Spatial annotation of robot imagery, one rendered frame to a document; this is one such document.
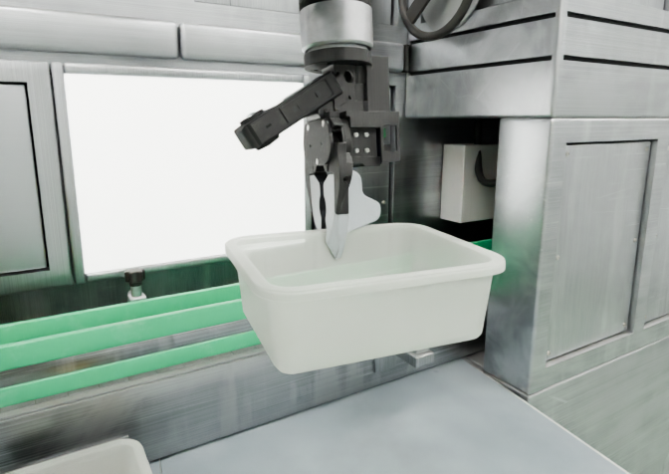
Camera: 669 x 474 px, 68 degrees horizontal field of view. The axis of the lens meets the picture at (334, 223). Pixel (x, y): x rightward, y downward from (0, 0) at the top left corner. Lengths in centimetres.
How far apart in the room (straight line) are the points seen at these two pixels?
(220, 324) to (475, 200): 68
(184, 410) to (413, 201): 68
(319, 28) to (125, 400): 55
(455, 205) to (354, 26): 75
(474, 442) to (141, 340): 52
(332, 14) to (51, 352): 54
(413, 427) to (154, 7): 80
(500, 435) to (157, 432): 52
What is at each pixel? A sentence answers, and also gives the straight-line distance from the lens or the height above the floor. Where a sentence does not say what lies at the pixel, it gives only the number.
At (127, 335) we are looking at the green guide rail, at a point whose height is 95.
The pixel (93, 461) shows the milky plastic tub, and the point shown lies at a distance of 74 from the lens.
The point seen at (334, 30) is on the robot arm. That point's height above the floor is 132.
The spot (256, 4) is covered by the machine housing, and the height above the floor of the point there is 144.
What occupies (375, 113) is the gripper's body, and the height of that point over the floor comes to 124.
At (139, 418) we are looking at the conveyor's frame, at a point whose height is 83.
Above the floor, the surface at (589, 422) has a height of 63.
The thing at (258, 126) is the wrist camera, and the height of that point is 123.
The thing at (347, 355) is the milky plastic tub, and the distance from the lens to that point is 41.
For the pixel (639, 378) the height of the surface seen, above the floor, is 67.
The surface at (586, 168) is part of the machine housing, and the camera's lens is 100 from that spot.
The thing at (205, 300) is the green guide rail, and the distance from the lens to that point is 85.
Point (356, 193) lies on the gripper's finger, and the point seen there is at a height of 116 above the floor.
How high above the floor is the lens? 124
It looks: 12 degrees down
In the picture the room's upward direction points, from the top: straight up
